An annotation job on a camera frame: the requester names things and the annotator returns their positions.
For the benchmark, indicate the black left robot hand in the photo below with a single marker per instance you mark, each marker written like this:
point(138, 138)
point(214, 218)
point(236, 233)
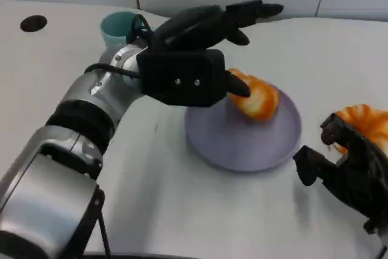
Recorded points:
point(194, 28)

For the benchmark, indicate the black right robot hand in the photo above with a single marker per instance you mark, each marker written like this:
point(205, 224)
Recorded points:
point(360, 174)

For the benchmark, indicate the orange toy bread roll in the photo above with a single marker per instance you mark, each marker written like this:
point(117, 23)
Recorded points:
point(260, 98)
point(366, 119)

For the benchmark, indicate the pale green mug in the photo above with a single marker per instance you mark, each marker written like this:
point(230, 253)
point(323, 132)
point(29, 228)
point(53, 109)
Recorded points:
point(116, 28)

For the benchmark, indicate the lilac plate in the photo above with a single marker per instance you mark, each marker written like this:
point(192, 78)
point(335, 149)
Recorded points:
point(242, 150)

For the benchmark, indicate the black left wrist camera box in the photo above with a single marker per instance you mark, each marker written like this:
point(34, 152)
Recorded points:
point(182, 77)

